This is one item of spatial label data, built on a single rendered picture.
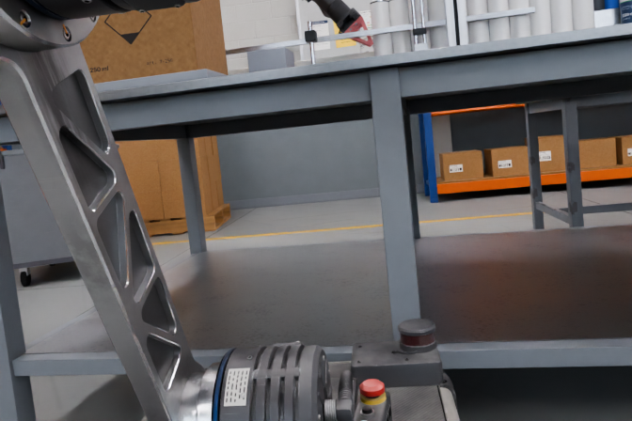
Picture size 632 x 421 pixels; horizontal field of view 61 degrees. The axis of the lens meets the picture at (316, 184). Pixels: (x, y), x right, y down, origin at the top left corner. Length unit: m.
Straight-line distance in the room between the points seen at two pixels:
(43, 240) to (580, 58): 3.00
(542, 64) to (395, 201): 0.38
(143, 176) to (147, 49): 3.57
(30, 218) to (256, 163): 3.08
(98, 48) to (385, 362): 0.89
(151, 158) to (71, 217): 4.23
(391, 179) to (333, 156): 4.79
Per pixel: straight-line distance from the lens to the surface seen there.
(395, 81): 1.10
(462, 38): 1.38
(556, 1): 1.58
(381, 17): 1.54
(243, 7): 6.19
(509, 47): 1.09
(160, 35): 1.26
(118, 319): 0.60
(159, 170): 4.74
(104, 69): 1.30
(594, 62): 1.16
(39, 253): 3.52
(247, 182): 6.05
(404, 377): 1.00
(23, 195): 3.48
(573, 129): 2.73
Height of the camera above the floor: 0.68
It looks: 5 degrees down
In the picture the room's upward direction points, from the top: 6 degrees counter-clockwise
